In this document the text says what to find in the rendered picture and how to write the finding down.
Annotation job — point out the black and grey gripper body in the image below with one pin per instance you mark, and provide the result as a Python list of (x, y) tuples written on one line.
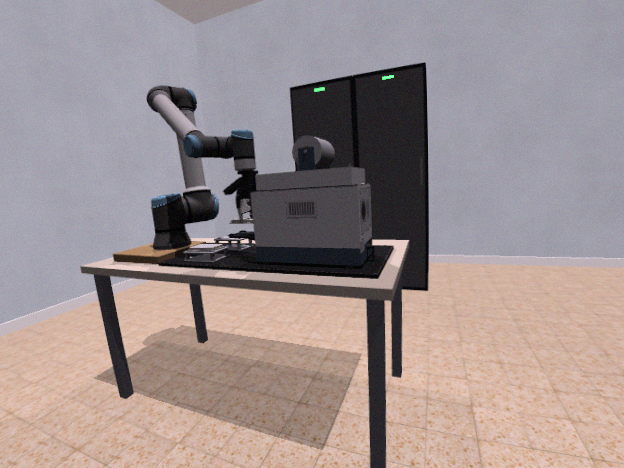
[(247, 181)]

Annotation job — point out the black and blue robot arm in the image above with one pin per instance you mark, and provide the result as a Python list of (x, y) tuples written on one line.
[(171, 213)]

